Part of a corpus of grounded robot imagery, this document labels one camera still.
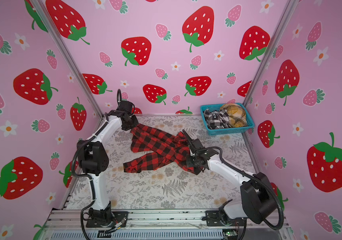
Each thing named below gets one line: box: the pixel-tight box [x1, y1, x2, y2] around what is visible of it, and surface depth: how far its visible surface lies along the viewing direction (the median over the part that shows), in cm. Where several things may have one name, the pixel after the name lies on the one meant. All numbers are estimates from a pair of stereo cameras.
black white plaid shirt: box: [203, 108, 232, 130], surface depth 109 cm
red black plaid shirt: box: [123, 124, 200, 175], surface depth 97 cm
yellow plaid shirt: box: [220, 103, 248, 128], surface depth 109 cm
